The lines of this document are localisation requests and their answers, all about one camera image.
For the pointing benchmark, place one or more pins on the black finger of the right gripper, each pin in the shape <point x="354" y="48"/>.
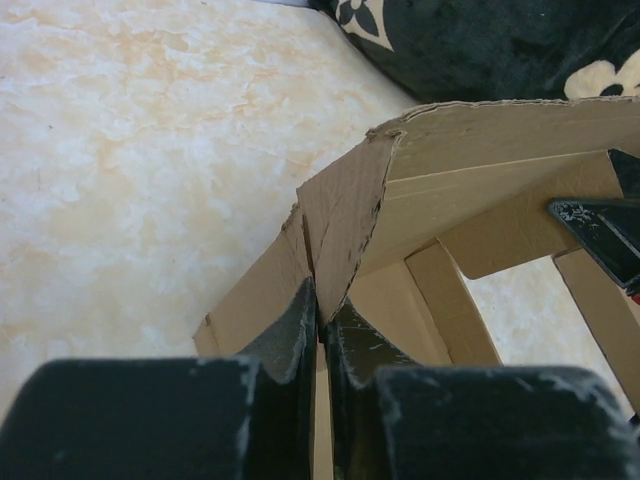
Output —
<point x="627" y="170"/>
<point x="608" y="230"/>

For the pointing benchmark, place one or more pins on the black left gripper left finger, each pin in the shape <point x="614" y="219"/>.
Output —
<point x="287" y="348"/>

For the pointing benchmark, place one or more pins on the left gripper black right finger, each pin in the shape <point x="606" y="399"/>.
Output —
<point x="361" y="357"/>

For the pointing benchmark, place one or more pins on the brown cardboard box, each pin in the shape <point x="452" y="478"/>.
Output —
<point x="444" y="193"/>

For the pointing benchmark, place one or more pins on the black flower pattern cushion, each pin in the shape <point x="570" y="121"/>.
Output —
<point x="490" y="50"/>

